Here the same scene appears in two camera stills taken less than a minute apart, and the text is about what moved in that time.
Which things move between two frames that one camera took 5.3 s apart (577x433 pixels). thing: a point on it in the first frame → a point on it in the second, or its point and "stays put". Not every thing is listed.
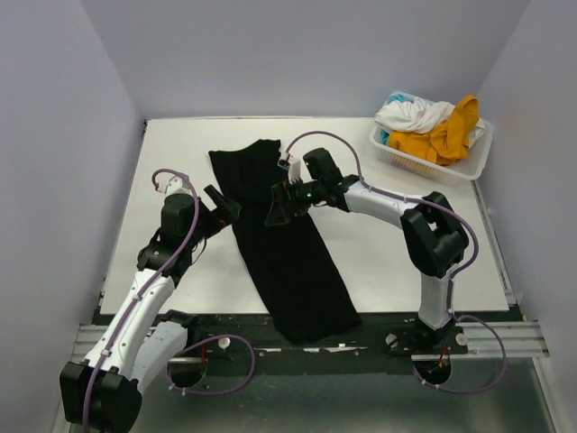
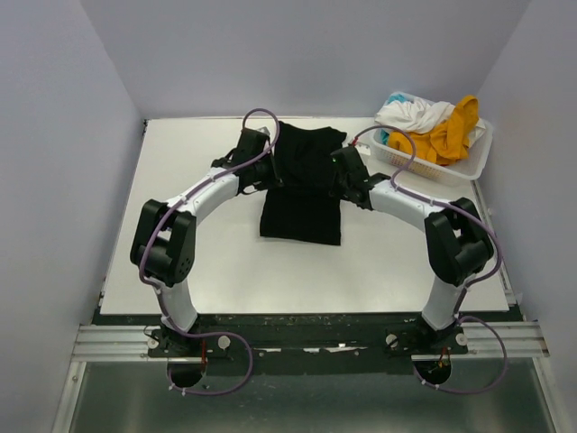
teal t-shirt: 396,96 stays put
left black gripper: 226,211 → 272,181
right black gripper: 279,212 → 335,190
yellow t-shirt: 445,142 stays put
